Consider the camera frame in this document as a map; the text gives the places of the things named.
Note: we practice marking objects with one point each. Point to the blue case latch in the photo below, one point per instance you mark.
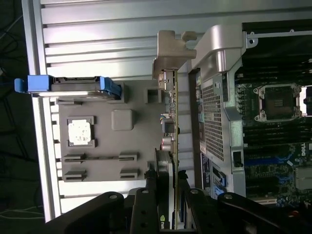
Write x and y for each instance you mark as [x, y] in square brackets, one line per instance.
[220, 182]

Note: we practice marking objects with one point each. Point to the silver chipset heat sink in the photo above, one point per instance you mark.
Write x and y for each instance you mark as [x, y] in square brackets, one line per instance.
[304, 178]

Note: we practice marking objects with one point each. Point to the CPU socket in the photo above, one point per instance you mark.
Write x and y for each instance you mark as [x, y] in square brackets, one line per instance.
[278, 102]

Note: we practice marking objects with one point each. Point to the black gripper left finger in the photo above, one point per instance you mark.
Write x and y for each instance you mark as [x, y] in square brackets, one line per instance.
[146, 214]

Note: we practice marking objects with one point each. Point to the metal socket cover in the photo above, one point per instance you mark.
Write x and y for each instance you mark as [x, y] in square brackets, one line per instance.
[307, 100]

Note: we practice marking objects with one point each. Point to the green motherboard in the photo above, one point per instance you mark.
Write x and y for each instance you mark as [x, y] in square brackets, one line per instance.
[268, 175]

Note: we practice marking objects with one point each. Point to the white expansion slot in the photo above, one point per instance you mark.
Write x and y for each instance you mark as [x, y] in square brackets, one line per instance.
[268, 201]

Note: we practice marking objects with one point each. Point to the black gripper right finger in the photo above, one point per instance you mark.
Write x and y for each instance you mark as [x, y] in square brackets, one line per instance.
[202, 214]

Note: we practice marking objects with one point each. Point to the blue expansion slot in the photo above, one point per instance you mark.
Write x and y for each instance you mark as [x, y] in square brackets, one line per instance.
[265, 161]

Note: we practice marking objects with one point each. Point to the black RAM slot bank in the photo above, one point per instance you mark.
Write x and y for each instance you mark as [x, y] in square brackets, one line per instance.
[275, 134]
[268, 70]

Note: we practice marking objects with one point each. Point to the blue disk caddy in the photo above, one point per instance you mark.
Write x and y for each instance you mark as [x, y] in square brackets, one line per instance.
[36, 84]

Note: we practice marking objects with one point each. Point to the grey plastic parts rack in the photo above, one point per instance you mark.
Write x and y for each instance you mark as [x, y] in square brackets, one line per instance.
[109, 146]

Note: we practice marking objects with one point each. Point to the silver CPU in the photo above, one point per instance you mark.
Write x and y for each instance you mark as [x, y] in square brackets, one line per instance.
[80, 132]

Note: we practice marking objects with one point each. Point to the open black PC case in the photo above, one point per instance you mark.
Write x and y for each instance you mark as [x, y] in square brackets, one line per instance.
[214, 122]

